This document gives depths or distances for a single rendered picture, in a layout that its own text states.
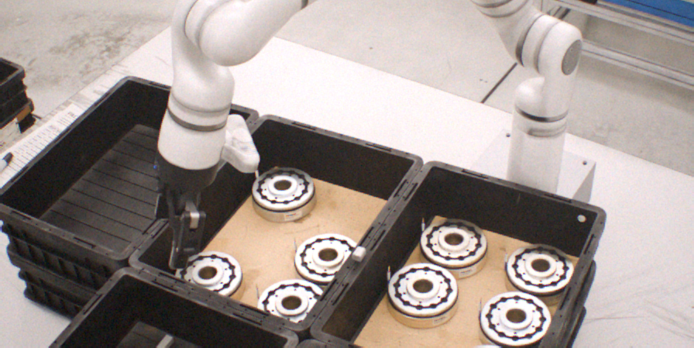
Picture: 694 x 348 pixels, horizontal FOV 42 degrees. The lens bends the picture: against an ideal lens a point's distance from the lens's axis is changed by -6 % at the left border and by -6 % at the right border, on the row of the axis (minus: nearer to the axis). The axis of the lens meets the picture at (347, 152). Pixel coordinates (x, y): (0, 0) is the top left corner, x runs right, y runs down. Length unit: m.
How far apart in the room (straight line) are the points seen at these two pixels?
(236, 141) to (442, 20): 2.60
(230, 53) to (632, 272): 0.93
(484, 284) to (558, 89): 0.32
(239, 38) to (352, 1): 2.83
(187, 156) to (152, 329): 0.42
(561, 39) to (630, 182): 0.49
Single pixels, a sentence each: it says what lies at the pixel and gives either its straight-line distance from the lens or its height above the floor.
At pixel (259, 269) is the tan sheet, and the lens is 1.47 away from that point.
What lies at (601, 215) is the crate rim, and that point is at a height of 0.93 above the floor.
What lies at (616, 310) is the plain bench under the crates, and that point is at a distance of 1.60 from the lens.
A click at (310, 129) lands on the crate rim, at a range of 1.56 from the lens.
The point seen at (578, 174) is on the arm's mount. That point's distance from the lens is 1.70.
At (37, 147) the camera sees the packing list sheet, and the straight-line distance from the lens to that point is 2.03.
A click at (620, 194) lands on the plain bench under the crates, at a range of 1.82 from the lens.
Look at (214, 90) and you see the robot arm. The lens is 1.02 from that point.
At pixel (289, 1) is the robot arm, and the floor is 1.38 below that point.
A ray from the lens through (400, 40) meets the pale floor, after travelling 3.52.
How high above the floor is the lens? 1.87
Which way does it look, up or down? 39 degrees down
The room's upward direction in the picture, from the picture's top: 3 degrees counter-clockwise
